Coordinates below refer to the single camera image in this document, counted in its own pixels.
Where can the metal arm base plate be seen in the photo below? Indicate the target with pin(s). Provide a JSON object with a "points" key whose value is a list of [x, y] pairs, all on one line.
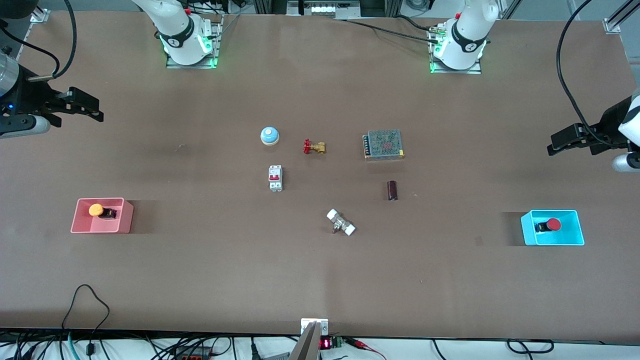
{"points": [[452, 71], [212, 55]]}

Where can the red digit display module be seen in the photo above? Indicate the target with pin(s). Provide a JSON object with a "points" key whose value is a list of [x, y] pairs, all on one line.
{"points": [[327, 343]]}

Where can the blue plastic bin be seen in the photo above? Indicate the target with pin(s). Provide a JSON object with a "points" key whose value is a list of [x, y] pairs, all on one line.
{"points": [[552, 237]]}

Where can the pink plastic bin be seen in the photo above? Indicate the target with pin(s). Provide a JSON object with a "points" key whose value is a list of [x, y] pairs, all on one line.
{"points": [[102, 222]]}

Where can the dark brown cylindrical capacitor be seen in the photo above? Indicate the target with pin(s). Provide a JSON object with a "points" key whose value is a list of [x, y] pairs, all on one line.
{"points": [[392, 190]]}

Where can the yellow push button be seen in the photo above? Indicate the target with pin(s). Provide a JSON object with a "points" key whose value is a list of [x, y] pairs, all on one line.
{"points": [[99, 210]]}

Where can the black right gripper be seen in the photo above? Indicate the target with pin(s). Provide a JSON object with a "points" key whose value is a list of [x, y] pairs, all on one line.
{"points": [[31, 96]]}

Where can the red push button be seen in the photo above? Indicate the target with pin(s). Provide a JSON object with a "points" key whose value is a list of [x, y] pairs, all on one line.
{"points": [[550, 225]]}

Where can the grey metal camera mount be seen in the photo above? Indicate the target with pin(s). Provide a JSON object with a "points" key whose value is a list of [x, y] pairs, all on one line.
{"points": [[307, 342]]}

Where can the metal mesh power supply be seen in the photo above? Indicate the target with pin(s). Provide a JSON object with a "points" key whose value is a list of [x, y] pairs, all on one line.
{"points": [[384, 145]]}

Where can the white red circuit breaker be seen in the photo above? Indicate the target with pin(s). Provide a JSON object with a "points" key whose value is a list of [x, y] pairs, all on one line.
{"points": [[275, 178]]}

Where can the blue white desk bell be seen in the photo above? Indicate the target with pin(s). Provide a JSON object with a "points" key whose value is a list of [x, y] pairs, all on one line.
{"points": [[269, 135]]}

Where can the metal valve white caps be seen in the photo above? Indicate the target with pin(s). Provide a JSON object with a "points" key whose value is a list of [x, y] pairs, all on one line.
{"points": [[341, 222]]}

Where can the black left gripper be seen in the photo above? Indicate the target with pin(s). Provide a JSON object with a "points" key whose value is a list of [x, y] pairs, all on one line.
{"points": [[609, 125]]}

